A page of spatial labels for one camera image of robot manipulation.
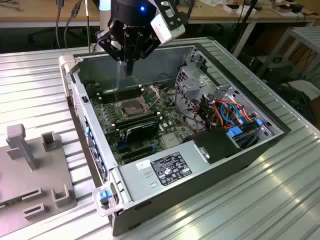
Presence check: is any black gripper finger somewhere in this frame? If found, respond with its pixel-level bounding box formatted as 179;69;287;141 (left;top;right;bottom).
96;29;131;76
129;31;161;76

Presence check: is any black RAM slot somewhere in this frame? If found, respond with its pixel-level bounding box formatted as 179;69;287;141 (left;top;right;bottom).
99;89;146;104
116;116;163;131
114;111;161;126
97;84;144;97

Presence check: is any CPU socket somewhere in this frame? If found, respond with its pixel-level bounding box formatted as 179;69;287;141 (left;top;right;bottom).
119;101;144;119

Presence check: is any black expansion slot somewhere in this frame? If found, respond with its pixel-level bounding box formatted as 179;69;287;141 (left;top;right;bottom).
119;145;155;161

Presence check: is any open grey PC case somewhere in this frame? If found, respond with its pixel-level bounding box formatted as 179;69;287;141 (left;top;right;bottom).
58;42;293;237

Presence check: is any metal socket cover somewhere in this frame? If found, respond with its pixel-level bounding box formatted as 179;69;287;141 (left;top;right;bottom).
138;84;162;111

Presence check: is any silver drive cage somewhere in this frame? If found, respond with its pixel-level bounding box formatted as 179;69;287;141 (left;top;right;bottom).
174;66;219;111

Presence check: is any black office chair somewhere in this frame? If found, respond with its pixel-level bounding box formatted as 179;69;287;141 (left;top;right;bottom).
27;24;101;50

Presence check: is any wooden desk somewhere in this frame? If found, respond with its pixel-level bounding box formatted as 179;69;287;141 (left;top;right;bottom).
0;0;318;29

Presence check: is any green motherboard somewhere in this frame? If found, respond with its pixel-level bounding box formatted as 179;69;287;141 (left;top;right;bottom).
88;84;196;167

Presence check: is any black graphics card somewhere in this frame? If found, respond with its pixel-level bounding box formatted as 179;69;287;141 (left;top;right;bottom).
124;121;160;144

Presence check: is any silver chip heat sink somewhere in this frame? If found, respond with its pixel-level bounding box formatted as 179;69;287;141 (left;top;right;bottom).
161;133;182;149

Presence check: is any white box on desk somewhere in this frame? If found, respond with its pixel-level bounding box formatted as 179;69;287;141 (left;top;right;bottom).
223;3;257;15

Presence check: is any blue disk carrier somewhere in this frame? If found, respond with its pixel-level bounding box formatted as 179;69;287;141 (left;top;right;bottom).
226;126;245;141

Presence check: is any black power supply label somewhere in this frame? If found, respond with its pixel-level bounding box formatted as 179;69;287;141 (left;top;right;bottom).
149;151;193;186

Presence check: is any black box under table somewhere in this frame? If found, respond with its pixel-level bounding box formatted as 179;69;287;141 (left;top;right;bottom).
262;56;295;82

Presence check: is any grey power supply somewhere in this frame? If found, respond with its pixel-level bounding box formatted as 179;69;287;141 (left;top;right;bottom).
119;139;210;203

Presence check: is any clear latch with blue tab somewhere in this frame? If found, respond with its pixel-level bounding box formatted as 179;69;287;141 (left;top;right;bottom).
91;182;126;217

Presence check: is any grey parts rack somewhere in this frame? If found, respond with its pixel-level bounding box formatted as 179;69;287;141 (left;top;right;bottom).
0;123;78;221

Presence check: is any metal slat side table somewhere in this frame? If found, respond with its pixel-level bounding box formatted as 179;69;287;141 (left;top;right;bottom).
257;26;320;79

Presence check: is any green circuit board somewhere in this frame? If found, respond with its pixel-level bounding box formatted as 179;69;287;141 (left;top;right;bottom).
0;198;24;209

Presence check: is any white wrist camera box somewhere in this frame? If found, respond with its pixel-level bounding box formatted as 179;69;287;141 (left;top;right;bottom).
149;13;186;45

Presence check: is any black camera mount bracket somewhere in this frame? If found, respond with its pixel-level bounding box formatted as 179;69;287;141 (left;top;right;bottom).
154;0;189;29

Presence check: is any thin black cable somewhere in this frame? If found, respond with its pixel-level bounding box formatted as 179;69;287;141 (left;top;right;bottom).
54;0;63;49

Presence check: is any orange wire bundle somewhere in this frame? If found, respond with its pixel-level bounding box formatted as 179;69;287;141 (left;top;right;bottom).
196;98;252;126

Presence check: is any blue wire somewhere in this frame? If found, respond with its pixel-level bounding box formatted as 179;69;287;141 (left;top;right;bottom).
219;102;245;125

